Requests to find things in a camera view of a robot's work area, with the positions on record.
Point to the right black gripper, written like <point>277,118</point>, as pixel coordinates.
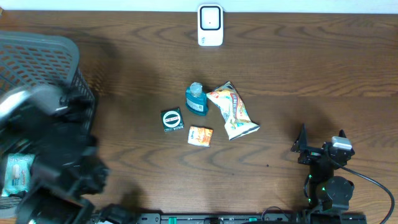
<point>301,144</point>

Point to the yellow snack bag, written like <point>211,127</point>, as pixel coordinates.
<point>233,111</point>

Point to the orange tissue packet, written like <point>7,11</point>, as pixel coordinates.
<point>199,136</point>

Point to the teal mouthwash bottle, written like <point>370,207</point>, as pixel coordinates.
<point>196,100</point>

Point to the green square box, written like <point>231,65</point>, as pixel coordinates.
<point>172,120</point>

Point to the light blue wipes packet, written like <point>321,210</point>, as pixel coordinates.
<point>17,174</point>

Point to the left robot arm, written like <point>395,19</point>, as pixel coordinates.
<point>44,142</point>

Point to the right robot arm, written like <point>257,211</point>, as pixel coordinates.
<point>326,192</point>

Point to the white barcode scanner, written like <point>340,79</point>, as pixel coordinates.
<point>210,25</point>

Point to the grey plastic basket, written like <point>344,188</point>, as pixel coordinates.
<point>30,60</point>

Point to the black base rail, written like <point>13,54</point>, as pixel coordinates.
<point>269,217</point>

